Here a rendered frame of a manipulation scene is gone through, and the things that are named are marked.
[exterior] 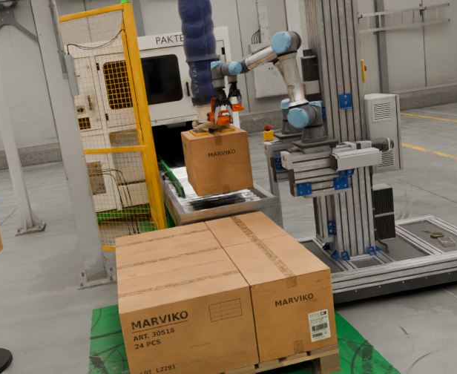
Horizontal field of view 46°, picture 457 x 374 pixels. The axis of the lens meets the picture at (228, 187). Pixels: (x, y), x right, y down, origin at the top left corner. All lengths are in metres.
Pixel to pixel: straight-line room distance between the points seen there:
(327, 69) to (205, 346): 1.79
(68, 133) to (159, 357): 2.18
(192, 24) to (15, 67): 9.13
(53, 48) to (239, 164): 1.62
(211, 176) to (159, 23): 8.97
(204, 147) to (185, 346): 1.55
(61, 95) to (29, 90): 8.43
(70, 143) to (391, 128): 2.32
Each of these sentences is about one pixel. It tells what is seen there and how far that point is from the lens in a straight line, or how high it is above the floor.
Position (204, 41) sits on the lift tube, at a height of 1.72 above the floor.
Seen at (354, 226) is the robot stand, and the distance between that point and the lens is 3.55.
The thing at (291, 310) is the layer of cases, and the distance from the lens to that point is 2.60.
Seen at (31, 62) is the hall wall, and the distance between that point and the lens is 12.61.
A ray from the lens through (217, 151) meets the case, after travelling 3.64.
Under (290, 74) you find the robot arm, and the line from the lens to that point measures 3.03.
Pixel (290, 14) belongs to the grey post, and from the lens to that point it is 6.72.
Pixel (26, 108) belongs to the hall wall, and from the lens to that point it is 12.66.
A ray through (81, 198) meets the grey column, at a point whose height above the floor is 0.69.
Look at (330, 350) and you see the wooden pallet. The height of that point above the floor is 0.12.
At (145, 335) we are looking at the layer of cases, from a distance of 2.50.
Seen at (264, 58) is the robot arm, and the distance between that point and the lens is 3.26.
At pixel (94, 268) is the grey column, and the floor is 0.11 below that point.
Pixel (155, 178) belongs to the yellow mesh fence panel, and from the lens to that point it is 4.32.
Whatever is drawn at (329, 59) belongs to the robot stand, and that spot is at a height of 1.49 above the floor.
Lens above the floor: 1.52
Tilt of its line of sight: 12 degrees down
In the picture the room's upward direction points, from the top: 8 degrees counter-clockwise
